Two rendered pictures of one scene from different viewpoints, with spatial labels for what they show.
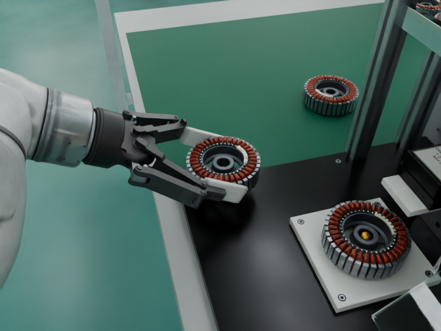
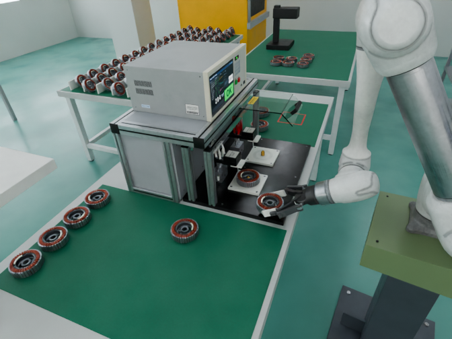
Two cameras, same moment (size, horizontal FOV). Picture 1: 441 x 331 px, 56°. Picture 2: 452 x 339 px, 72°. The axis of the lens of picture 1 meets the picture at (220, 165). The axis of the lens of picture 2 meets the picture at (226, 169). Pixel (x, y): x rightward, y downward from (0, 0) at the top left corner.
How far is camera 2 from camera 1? 1.47 m
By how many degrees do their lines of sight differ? 94
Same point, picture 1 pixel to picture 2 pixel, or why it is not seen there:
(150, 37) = not seen: outside the picture
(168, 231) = (294, 216)
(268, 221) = not seen: hidden behind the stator
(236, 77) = (205, 274)
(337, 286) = (263, 177)
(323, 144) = (214, 217)
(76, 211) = not seen: outside the picture
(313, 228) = (255, 189)
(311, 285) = (268, 183)
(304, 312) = (274, 179)
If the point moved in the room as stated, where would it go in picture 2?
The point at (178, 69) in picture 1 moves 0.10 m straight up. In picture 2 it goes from (229, 303) to (229, 284)
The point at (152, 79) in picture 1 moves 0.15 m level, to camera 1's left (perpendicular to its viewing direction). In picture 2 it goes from (251, 303) to (293, 329)
